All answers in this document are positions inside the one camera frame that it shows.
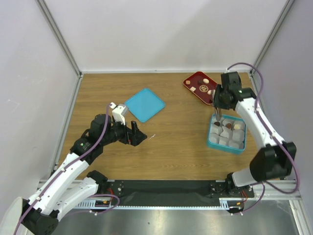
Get blue box lid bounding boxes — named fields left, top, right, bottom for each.
left=125, top=88, right=165, bottom=123

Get red tray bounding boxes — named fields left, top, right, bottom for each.
left=183, top=71, right=217, bottom=105

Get blue chocolate box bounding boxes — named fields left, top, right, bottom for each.
left=206, top=114, right=247, bottom=155

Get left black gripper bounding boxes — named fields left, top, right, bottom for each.
left=101, top=116, right=146, bottom=146

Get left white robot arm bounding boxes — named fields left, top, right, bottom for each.
left=21, top=114, right=147, bottom=235

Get slotted cable duct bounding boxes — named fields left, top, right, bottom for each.
left=74, top=197, right=116, bottom=210

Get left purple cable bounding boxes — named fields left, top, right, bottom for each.
left=12, top=104, right=120, bottom=235

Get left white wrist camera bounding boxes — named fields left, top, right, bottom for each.
left=110, top=102, right=129, bottom=125

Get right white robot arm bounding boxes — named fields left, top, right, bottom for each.
left=213, top=71, right=296, bottom=197

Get metal tongs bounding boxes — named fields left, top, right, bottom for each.
left=215, top=107, right=223, bottom=121

